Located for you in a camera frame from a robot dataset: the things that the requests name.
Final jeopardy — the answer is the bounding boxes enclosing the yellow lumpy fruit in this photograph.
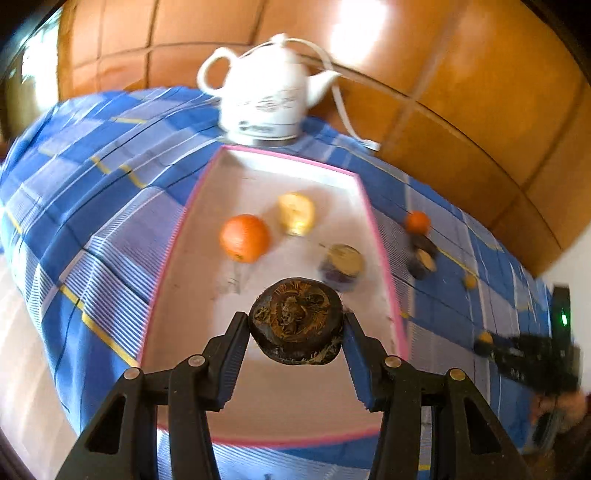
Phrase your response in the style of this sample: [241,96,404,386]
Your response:
[278,193,317,237]

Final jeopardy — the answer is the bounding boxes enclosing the orange tangerine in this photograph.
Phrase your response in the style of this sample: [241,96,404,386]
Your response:
[220,214,271,264]
[405,211,431,234]

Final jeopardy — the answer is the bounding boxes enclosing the person's right hand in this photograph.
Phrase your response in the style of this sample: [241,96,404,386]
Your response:
[531,391,591,435]

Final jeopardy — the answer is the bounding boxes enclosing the silver kettle base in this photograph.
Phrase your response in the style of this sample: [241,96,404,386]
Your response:
[221,129,303,147]

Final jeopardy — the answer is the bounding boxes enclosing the pink-edged white cardboard tray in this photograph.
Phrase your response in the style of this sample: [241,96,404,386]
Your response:
[139,144,409,448]

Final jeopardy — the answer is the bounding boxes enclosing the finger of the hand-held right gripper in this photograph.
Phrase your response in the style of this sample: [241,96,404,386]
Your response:
[474,339,520,370]

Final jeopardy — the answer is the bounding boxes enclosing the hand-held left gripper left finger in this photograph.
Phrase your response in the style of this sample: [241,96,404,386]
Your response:
[55,311,250,480]

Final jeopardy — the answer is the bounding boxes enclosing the purple sugarcane piece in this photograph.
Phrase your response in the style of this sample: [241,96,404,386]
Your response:
[407,249,437,280]
[320,244,365,292]

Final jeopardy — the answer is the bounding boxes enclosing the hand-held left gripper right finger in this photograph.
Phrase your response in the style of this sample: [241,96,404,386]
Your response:
[342,312,525,480]

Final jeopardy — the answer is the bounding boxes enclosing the blue plaid bedsheet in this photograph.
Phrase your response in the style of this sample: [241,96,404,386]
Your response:
[0,85,571,480]

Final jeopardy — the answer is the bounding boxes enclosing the white floral ceramic kettle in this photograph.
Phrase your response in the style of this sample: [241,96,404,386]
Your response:
[198,33,342,141]

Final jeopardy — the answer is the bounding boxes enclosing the wooden panelled wardrobe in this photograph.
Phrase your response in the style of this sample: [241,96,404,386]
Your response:
[55,0,591,278]

